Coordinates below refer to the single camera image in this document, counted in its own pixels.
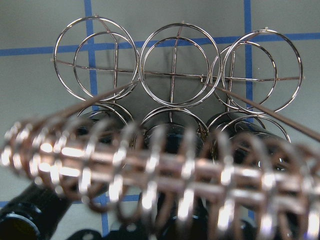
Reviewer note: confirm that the copper wire wine rack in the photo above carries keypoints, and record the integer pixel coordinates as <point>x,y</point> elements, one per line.
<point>93,152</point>

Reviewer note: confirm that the dark wine bottle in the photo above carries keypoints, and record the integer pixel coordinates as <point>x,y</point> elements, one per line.
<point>246,138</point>
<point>170,209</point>
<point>32,215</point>

